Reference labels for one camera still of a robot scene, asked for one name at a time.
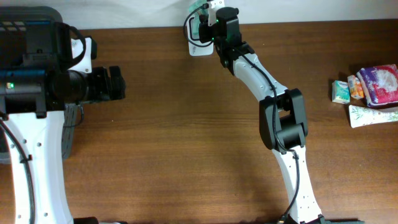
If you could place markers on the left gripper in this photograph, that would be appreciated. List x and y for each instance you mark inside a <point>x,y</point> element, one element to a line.
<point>104,90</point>

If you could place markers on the white bamboo print tube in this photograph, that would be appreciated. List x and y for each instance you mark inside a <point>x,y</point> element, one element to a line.
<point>360,116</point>

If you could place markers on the grey plastic mesh basket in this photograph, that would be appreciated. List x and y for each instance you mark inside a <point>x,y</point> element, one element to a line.
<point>69,124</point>

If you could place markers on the orange tissue pack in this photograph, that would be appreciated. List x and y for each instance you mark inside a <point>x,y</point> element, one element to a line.
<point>355,88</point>

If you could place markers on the green tissue pack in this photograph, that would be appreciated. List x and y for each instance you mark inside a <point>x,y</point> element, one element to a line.
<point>340,92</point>

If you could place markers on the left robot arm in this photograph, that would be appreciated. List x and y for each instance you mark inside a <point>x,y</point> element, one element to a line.
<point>45,67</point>

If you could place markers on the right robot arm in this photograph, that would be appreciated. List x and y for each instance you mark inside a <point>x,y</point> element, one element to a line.
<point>283,125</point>

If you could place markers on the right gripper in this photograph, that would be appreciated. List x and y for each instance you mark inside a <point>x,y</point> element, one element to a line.
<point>204,33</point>

